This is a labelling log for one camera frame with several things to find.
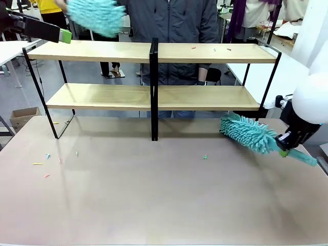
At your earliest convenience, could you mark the person in gray jacket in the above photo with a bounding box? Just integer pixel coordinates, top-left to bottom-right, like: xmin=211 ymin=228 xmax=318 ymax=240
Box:
xmin=116 ymin=0 xmax=221 ymax=119

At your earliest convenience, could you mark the brown cardboard box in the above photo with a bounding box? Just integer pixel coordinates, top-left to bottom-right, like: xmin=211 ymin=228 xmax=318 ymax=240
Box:
xmin=9 ymin=107 xmax=42 ymax=134

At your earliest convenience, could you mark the large white table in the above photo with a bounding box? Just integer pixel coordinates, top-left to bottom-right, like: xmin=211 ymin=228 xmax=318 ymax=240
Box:
xmin=225 ymin=45 xmax=312 ymax=129

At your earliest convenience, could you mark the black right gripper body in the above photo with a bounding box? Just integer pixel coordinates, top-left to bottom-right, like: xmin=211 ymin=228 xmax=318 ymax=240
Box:
xmin=280 ymin=101 xmax=321 ymax=149

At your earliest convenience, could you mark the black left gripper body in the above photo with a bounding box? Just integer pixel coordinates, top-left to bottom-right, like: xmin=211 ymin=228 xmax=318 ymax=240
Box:
xmin=0 ymin=9 xmax=27 ymax=35

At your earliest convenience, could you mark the wooden shelf unit black frame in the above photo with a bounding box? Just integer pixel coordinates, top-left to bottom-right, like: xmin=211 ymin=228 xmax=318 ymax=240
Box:
xmin=153 ymin=38 xmax=283 ymax=142
xmin=22 ymin=38 xmax=155 ymax=141

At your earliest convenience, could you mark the person in yellow top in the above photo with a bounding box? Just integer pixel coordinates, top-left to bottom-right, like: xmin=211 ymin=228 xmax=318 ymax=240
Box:
xmin=30 ymin=0 xmax=68 ymax=29

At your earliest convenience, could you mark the teal microfiber duster long handle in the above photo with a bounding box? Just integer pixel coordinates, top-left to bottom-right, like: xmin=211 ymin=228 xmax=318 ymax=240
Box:
xmin=219 ymin=111 xmax=319 ymax=168

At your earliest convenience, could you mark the purple hanging cloth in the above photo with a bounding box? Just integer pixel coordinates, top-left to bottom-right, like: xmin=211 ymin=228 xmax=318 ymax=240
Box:
xmin=226 ymin=0 xmax=282 ymax=43

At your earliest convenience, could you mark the black chair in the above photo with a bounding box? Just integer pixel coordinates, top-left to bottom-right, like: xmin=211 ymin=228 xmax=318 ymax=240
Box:
xmin=206 ymin=67 xmax=222 ymax=86

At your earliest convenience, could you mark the metal stand base plate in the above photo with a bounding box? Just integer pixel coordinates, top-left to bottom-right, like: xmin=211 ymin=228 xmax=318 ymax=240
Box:
xmin=105 ymin=69 xmax=127 ymax=79

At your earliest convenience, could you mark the white side table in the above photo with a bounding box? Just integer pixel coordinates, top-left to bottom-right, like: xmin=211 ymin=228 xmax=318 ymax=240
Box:
xmin=0 ymin=40 xmax=42 ymax=89

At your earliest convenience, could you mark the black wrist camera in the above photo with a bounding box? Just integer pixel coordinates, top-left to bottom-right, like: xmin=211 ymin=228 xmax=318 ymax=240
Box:
xmin=275 ymin=95 xmax=294 ymax=110

